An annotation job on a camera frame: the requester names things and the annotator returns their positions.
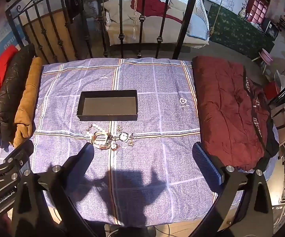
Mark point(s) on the maroon quilt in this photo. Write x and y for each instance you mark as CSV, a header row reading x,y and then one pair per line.
x,y
226,108

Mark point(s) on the beige tote bag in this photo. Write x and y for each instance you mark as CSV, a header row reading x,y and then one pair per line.
x,y
284,123

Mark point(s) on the white hanging swing bed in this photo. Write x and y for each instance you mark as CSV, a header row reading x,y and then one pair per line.
x,y
130,29

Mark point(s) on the black iron bed frame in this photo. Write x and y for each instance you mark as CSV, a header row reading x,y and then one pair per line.
x,y
121,24

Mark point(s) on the green patterned tablecloth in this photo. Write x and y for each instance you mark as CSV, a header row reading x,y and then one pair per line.
x,y
236,34

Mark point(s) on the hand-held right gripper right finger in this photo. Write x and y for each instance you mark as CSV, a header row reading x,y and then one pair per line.
x,y
204,163

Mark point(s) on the small gold earrings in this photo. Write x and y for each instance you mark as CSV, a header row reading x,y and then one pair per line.
x,y
119,128

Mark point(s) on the black rectangular jewelry box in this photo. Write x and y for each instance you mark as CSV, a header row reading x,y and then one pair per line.
x,y
108,105

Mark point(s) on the wooden slat board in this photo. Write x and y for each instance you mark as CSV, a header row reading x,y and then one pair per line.
x,y
52,29

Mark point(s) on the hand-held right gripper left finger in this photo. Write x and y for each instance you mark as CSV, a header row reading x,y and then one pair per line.
x,y
85,153

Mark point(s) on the pink stool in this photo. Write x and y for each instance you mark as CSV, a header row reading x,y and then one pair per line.
x,y
264,55

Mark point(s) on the beige pillow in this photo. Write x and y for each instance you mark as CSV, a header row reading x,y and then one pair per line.
x,y
114,9

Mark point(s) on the red phone booth cabinet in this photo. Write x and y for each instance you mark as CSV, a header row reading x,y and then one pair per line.
x,y
258,2

